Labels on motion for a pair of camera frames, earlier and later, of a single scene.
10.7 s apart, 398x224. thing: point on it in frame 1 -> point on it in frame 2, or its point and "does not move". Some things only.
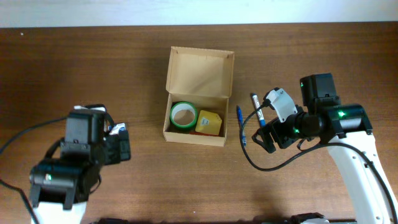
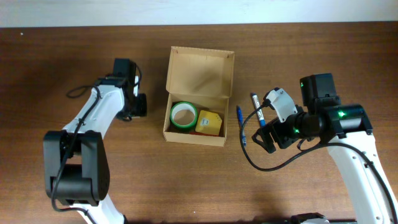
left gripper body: [124, 145] -> [125, 113]
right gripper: [273, 137] does not move
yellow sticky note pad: [208, 122] does not move
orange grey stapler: [197, 133] does not move
